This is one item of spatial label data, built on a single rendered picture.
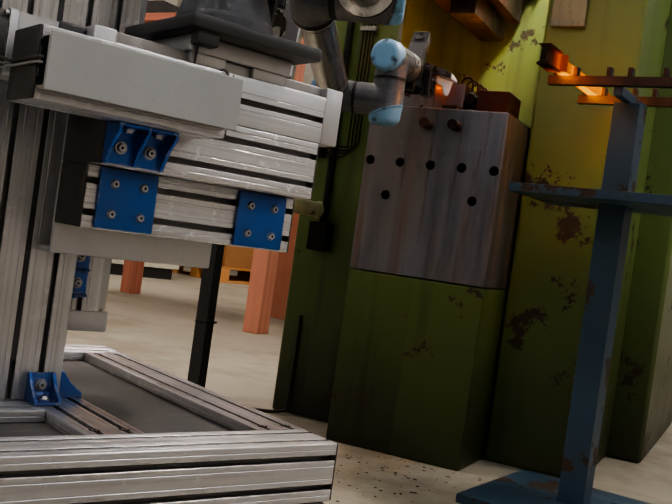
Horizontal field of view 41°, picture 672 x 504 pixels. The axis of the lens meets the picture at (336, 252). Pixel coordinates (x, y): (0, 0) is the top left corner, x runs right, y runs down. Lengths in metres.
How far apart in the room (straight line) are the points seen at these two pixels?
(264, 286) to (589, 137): 2.59
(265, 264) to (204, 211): 3.34
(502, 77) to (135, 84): 1.93
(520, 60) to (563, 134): 0.50
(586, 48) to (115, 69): 1.64
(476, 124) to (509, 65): 0.61
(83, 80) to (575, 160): 1.62
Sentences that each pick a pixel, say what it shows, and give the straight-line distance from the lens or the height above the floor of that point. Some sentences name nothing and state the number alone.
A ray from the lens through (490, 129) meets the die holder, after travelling 2.35.
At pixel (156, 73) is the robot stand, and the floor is 0.71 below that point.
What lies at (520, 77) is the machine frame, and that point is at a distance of 2.93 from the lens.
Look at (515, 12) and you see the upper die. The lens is 2.85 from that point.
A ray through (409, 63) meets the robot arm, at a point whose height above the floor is 0.97.
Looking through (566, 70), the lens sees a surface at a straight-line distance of 2.05.
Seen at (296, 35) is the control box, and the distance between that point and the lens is 2.59.
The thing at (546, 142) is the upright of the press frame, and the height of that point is 0.88.
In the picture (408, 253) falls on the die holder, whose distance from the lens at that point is 2.38.
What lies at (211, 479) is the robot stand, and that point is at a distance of 1.30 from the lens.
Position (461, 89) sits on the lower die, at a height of 0.98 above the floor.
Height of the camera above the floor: 0.53
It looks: 1 degrees down
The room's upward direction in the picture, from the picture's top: 8 degrees clockwise
